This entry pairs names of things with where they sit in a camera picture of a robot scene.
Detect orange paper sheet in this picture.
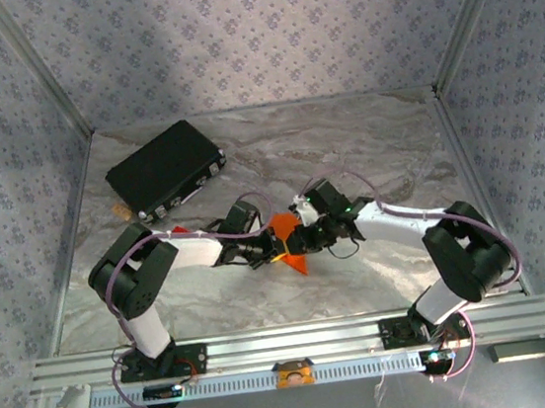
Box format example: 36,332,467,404
266,209,312,282

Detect black hard case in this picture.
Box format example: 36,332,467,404
99,114,234,230

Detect orange yellow figure sticker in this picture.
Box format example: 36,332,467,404
270,356,319,391

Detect right black controller board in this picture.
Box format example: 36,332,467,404
418,346,458,376

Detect black controller board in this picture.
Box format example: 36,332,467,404
141,381,187,408
418,346,458,376

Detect left black controller board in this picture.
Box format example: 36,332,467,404
141,381,187,408

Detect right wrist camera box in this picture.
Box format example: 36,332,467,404
288,192,325,232

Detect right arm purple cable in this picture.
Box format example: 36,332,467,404
297,144,536,398

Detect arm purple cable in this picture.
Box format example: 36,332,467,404
297,144,536,398
91,189,297,408

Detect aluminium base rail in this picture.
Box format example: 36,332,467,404
22,293,545,402

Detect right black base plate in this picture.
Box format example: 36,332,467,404
376,307,472,352

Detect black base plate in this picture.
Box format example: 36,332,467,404
376,307,472,352
117,342,211,385

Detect slotted grey cable duct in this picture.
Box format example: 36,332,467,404
85,348,427,408

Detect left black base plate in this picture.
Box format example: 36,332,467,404
117,342,211,385

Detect thin red wire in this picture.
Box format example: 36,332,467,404
174,356,201,388
435,322,464,353

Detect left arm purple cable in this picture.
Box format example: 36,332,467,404
91,189,297,408

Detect aluminium side rail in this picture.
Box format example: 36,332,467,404
25,130,122,357
429,80,533,303

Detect aluminium corner post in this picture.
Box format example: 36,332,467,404
421,0,533,96
0,0,97,149

